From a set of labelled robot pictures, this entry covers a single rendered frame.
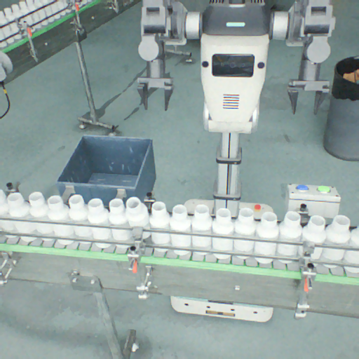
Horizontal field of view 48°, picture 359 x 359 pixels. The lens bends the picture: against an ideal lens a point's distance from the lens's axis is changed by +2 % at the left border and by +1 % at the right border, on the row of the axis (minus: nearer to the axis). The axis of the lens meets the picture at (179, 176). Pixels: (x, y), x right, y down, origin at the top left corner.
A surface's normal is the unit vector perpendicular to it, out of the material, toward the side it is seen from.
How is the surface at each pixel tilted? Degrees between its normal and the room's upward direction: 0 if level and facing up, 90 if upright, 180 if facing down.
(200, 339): 0
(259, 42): 0
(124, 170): 90
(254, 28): 90
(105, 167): 90
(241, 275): 90
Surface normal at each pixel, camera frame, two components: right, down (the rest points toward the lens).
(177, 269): -0.15, 0.66
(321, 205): -0.16, 0.36
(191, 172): -0.04, -0.75
